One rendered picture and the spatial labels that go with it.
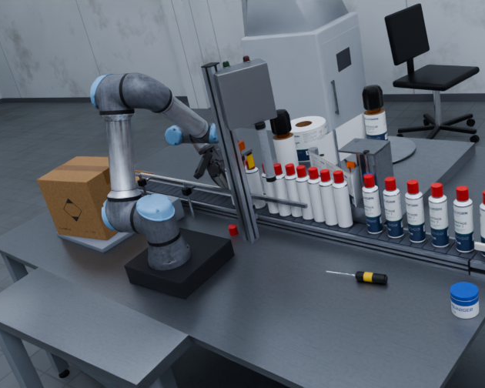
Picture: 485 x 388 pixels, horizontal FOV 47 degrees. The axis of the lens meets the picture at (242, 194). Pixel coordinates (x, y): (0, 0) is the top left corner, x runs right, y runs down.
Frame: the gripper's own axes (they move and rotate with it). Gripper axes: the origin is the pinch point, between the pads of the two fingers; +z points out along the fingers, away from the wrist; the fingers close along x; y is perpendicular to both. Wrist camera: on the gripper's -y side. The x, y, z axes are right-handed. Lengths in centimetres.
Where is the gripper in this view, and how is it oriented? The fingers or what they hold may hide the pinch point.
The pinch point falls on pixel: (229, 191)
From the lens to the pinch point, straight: 228.0
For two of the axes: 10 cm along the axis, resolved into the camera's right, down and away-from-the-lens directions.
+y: 6.4, -4.4, 6.2
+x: -5.3, 3.2, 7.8
